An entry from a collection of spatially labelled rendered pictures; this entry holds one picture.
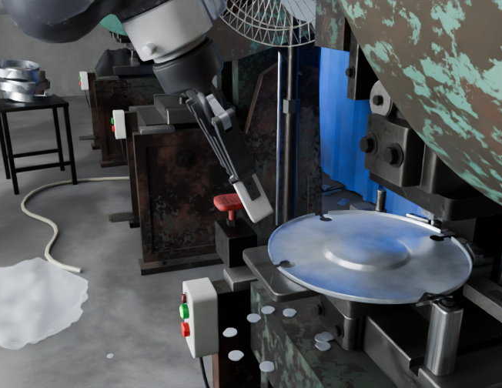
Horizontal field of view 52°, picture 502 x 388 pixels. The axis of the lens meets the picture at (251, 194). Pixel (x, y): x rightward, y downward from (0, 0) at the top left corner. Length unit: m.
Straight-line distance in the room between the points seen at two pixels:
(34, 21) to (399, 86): 0.35
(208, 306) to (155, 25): 0.57
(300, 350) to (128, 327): 1.29
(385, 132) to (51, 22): 0.44
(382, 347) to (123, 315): 1.47
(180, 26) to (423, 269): 0.45
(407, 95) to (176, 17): 0.29
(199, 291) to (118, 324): 1.10
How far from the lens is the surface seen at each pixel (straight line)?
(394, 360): 0.74
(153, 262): 2.39
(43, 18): 0.55
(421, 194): 0.75
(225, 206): 1.00
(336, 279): 0.70
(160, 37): 0.56
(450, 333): 0.66
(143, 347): 1.91
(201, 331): 0.99
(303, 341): 0.81
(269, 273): 0.71
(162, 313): 2.08
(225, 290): 0.98
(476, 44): 0.26
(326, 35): 0.84
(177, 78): 0.57
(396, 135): 0.71
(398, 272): 0.74
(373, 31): 0.32
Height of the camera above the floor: 1.12
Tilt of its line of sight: 20 degrees down
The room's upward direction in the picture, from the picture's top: straight up
